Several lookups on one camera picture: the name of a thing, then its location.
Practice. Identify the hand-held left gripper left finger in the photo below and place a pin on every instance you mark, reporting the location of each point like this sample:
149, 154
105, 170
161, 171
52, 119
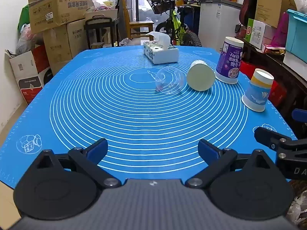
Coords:
97, 149

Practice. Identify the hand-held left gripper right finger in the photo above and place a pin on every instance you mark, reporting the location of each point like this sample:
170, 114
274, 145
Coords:
208, 149

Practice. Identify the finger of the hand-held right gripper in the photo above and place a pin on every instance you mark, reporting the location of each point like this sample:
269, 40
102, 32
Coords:
266, 135
301, 115

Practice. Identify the blue and yellow paper cup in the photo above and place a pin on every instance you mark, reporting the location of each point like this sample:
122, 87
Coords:
257, 93

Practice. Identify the cream paper cup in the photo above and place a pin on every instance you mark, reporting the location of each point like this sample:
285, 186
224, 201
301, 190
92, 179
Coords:
201, 77

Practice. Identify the clear plastic cup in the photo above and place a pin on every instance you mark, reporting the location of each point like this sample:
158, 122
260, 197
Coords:
170, 80

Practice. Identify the purple paper cup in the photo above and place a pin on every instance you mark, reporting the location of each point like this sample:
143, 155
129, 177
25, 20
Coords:
229, 62

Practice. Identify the crumpled clear plastic bag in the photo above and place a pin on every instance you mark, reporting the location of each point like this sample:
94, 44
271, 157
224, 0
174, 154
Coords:
298, 206

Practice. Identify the dark wooden side table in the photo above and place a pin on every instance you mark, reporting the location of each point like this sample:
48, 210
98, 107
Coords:
287, 76

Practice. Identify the blue silicone mat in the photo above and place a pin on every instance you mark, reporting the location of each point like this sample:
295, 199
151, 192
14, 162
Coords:
144, 119

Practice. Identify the teal storage bin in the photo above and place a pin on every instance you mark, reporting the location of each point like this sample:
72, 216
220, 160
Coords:
297, 33

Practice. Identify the pink bag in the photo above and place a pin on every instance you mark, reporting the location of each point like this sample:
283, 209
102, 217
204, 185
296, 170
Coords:
283, 28

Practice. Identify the green and white box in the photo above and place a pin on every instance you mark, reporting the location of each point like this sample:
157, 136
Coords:
257, 34

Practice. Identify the white and red cardboard box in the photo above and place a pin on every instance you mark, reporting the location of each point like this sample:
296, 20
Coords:
28, 74

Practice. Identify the tissue box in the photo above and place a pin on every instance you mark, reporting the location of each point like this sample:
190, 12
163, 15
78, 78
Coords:
160, 55

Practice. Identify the tall cardboard box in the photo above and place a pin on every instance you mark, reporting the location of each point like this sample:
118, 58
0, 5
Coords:
62, 45

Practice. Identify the brown cardboard box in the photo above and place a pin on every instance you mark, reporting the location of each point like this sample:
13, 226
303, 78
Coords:
271, 2

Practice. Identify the white chest freezer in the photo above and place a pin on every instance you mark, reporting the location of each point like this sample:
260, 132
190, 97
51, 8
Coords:
215, 26

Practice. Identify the dark red instrument bag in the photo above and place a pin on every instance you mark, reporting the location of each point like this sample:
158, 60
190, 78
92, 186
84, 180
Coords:
248, 2

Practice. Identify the green bicycle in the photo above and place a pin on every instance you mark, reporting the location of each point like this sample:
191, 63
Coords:
178, 26

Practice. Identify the black stool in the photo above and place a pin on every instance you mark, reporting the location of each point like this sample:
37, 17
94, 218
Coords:
100, 22

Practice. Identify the wooden chair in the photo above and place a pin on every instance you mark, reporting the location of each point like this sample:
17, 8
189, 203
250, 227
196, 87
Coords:
139, 26

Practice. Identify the clear bag of snacks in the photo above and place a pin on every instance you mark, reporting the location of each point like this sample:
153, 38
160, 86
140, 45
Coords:
104, 1

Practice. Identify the large cardboard box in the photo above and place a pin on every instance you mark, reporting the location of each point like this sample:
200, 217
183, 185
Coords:
52, 7

